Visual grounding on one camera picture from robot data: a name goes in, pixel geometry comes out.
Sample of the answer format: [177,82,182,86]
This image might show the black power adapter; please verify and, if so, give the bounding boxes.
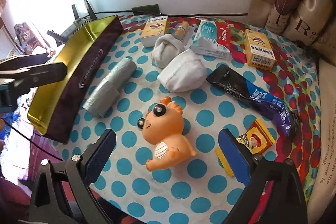
[131,4,162,16]

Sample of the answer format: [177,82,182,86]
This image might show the polka dot table cloth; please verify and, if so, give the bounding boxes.
[52,15,321,223]

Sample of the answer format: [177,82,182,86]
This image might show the orange rubber dinosaur toy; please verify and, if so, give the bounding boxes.
[137,96,197,172]

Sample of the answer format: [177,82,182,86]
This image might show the white sock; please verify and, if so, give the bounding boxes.
[157,49,208,93]
[151,34,185,68]

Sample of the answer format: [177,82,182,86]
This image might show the black blue snack packet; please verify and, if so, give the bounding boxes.
[207,64,300,139]

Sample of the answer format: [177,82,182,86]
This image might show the teal red toothpaste box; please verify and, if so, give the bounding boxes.
[190,20,231,60]

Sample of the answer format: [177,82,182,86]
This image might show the small tube blister pack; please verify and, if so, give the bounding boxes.
[173,21,195,46]

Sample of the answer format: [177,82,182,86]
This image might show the black wifi router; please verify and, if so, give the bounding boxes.
[47,0,98,46]

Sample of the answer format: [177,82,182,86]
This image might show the white text pillow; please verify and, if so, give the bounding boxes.
[307,60,335,223]

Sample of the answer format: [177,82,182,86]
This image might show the yellow red candy sachet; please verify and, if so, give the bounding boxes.
[215,118,276,177]

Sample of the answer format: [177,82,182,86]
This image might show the yellow medicine box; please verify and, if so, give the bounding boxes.
[244,29,276,71]
[141,15,170,48]

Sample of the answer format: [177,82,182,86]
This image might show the gold rectangular tin tray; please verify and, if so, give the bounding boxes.
[27,15,123,144]

